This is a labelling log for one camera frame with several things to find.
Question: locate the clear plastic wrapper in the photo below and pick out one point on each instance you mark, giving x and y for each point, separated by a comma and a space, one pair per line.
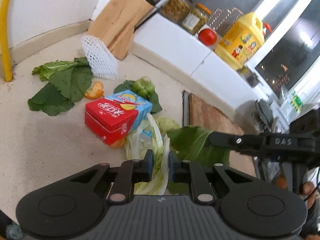
147, 136

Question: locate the yellow oil bottle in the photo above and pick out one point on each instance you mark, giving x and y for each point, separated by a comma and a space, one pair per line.
240, 42

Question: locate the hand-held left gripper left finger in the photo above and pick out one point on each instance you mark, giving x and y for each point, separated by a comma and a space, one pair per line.
149, 165

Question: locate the dark green leaf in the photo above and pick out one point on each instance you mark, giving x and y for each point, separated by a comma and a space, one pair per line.
122, 87
72, 82
47, 100

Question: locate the wooden knife block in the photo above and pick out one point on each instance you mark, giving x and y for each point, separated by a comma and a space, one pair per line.
117, 25

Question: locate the pale green cabbage chunk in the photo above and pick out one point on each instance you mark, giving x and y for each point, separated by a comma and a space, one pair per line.
166, 123

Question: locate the white bottle with green label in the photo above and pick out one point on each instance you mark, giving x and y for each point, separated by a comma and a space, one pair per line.
296, 102

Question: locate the black sharpening steel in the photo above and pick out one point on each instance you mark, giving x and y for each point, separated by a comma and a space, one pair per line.
155, 11

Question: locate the brown wooden cutting board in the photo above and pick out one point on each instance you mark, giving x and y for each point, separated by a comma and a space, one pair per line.
212, 115

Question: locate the person's right hand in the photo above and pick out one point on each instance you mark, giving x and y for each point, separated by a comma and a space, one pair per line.
309, 189

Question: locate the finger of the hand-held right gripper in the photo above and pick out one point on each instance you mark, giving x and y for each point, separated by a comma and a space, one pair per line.
237, 142

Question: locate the yellow pipe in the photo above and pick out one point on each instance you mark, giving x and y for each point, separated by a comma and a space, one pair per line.
6, 42

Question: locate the dish rack with plates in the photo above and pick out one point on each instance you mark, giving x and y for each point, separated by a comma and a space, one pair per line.
265, 110

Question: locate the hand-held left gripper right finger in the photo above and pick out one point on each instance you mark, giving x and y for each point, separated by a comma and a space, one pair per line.
172, 166

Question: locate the red drink carton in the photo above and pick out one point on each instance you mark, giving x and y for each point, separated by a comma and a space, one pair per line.
112, 120

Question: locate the napa cabbage leaf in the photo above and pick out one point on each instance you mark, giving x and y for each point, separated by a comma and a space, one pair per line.
161, 160

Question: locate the large green leaf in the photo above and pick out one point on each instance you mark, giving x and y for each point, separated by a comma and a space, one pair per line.
192, 142

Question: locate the red tomato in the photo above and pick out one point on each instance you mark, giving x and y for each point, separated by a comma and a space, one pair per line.
207, 37

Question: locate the glass jar of pasta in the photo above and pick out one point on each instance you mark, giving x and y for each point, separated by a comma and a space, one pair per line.
175, 8

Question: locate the green pepper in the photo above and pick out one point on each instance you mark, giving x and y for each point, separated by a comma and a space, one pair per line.
143, 87

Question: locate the flat white foam fruit net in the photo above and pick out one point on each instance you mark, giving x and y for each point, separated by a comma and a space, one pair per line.
100, 57

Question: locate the glass jar of green pickles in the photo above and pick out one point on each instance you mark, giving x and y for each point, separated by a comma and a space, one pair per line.
193, 21

